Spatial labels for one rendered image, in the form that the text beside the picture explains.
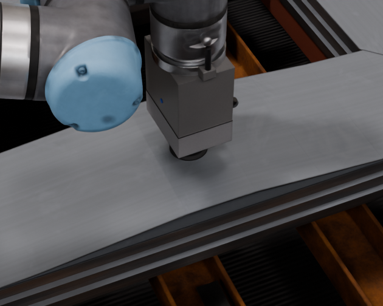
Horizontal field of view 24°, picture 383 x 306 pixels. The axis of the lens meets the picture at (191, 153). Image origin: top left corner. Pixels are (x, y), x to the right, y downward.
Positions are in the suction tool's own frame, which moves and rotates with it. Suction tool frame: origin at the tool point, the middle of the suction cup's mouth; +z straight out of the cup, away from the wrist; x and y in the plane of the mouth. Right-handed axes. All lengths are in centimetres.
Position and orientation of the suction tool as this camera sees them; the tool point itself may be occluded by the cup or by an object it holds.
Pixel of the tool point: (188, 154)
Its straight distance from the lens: 100.0
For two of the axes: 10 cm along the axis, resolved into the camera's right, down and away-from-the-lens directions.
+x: -9.0, 3.1, -3.0
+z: 0.0, 6.9, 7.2
